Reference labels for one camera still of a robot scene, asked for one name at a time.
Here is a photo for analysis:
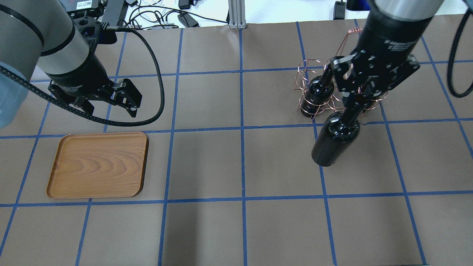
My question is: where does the black gripper holding bottle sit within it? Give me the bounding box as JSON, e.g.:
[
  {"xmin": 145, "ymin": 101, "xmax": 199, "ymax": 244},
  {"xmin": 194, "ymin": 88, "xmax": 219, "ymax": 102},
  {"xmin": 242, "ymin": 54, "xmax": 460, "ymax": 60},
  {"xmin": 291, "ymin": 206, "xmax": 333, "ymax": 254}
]
[{"xmin": 331, "ymin": 10, "xmax": 432, "ymax": 111}]

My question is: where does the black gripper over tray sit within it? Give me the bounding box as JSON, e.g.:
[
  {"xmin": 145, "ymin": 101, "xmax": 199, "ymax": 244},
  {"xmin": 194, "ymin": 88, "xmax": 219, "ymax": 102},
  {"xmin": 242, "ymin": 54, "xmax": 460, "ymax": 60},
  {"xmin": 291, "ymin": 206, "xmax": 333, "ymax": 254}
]
[{"xmin": 47, "ymin": 55, "xmax": 142, "ymax": 118}]

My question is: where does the carried dark wine bottle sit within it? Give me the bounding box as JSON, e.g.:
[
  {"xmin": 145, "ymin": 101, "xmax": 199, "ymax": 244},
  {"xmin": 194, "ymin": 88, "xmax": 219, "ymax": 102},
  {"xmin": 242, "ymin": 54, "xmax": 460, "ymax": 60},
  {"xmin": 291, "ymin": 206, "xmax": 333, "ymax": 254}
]
[{"xmin": 311, "ymin": 107, "xmax": 361, "ymax": 167}]

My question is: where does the rear dark wine bottle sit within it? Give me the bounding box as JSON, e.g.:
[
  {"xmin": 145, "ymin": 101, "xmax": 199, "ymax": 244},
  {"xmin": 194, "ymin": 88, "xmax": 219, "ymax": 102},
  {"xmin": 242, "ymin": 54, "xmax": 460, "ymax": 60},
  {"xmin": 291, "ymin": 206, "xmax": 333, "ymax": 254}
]
[{"xmin": 300, "ymin": 66, "xmax": 335, "ymax": 119}]

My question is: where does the wooden tray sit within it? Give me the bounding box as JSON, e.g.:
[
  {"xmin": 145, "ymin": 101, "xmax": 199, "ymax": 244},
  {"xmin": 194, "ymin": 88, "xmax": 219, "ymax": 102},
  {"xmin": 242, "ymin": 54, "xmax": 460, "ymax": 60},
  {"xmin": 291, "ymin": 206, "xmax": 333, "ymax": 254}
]
[{"xmin": 46, "ymin": 132, "xmax": 149, "ymax": 199}]

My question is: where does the black power adapter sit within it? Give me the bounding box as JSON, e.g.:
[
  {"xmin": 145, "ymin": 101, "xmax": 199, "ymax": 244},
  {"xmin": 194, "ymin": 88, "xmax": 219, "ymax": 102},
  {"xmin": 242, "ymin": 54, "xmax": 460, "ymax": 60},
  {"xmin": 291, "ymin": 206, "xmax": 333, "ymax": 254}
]
[{"xmin": 333, "ymin": 0, "xmax": 347, "ymax": 20}]

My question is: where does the brown paper table mat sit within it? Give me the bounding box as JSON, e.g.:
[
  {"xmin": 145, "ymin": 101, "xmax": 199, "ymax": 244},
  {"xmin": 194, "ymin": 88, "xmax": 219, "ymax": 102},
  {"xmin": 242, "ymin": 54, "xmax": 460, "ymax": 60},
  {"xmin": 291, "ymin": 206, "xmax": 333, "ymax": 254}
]
[{"xmin": 1, "ymin": 15, "xmax": 472, "ymax": 266}]

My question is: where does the copper wire bottle basket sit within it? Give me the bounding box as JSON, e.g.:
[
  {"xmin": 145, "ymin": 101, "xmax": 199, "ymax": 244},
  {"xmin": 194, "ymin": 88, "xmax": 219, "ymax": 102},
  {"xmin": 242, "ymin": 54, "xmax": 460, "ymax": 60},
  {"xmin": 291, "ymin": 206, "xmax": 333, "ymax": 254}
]
[{"xmin": 293, "ymin": 26, "xmax": 388, "ymax": 123}]

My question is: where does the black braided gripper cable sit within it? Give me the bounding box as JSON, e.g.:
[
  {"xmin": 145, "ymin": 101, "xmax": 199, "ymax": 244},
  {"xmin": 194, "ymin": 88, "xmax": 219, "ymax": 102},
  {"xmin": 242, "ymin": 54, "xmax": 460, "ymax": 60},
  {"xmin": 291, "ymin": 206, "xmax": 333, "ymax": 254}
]
[{"xmin": 0, "ymin": 28, "xmax": 165, "ymax": 127}]

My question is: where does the aluminium frame post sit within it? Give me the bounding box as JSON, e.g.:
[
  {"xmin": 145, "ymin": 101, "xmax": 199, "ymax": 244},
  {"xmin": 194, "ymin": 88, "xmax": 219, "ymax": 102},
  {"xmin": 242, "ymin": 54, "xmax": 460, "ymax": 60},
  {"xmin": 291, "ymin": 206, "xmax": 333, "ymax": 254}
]
[{"xmin": 228, "ymin": 0, "xmax": 247, "ymax": 29}]

